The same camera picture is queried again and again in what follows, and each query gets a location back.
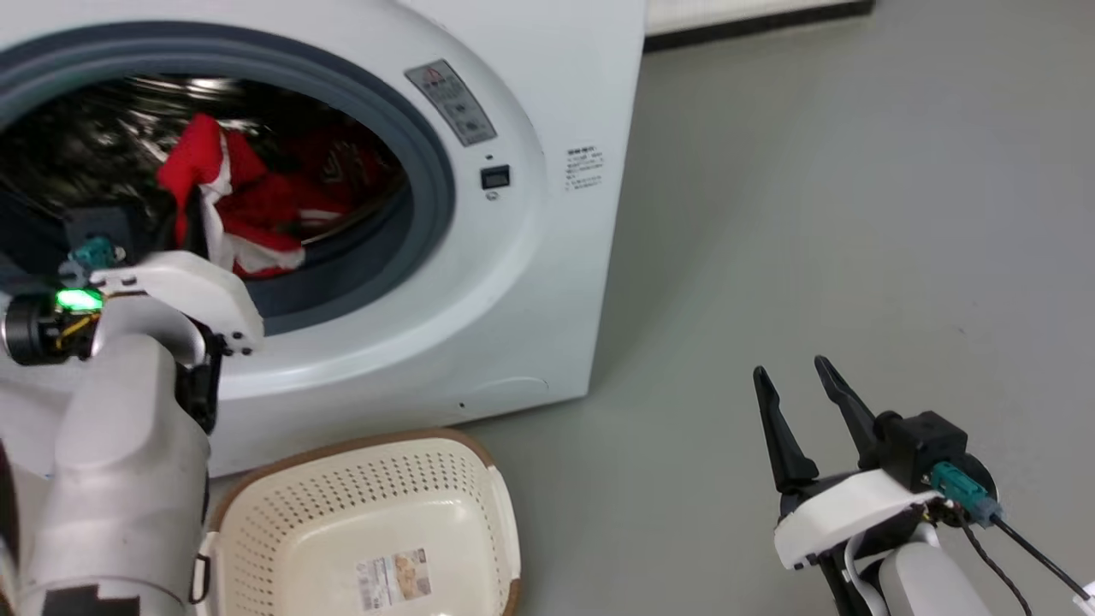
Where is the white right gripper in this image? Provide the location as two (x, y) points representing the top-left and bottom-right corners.
(753, 355), (942, 572)

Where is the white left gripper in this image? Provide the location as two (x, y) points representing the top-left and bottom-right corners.
(90, 251), (263, 434)

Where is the cream perforated laundry basket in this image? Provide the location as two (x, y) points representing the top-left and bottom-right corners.
(198, 428), (523, 616)

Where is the white front-load washing machine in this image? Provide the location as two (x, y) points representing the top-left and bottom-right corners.
(0, 0), (648, 480)

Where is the red and white garment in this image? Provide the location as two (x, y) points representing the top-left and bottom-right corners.
(156, 113), (307, 280)

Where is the paper label sticker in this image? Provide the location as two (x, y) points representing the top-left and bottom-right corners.
(355, 548), (433, 613)

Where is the small printed text label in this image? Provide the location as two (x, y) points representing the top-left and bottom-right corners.
(565, 147), (605, 193)

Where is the grey warning sticker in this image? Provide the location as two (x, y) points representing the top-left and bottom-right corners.
(404, 58), (499, 148)

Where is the teal right cable connector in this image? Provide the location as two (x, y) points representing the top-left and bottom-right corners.
(931, 462), (1002, 527)

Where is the teal cable connector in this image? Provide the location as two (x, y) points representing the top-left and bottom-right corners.
(931, 462), (1002, 527)
(70, 238), (121, 268)

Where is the teal left cable connector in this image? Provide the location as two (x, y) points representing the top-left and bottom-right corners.
(70, 238), (121, 268)

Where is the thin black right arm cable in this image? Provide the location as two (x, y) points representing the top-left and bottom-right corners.
(956, 512), (1095, 616)

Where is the black wall baseboard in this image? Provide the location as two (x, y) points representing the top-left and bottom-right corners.
(643, 0), (875, 52)

